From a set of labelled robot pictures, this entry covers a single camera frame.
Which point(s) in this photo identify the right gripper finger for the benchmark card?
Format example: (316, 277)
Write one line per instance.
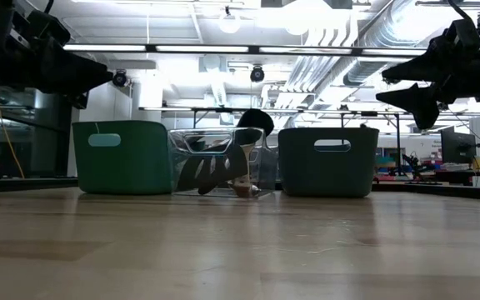
(419, 68)
(423, 104)

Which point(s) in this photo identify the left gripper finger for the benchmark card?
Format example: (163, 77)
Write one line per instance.
(79, 101)
(81, 68)

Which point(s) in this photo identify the small dark wooden spoon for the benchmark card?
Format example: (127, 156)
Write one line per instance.
(244, 191)

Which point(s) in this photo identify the black background robot arm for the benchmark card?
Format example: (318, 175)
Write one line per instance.
(415, 164)

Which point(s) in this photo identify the black computer monitor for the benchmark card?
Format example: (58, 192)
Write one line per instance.
(456, 146)

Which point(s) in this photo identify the teal plastic bin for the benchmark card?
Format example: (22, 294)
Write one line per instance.
(140, 166)

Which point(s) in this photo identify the blue plastic bin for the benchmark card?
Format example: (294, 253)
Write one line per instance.
(306, 175)

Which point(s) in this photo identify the clear plastic bin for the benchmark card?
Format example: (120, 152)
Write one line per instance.
(269, 166)

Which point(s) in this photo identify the overhead light bar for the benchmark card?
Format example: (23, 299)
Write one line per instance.
(252, 49)

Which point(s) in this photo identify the black round ceiling camera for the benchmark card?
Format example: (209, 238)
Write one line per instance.
(120, 79)

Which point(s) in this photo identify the black overhead camera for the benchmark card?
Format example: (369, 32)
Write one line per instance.
(257, 74)

